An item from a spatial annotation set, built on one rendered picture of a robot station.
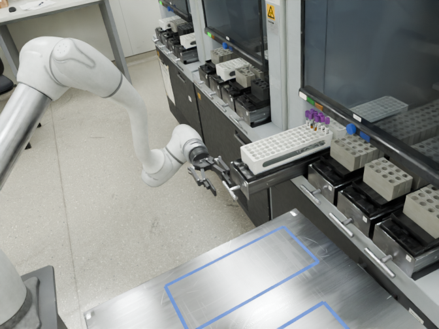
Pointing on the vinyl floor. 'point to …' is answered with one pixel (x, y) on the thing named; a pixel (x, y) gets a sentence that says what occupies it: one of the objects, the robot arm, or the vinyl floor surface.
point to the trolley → (260, 288)
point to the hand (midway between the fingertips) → (219, 185)
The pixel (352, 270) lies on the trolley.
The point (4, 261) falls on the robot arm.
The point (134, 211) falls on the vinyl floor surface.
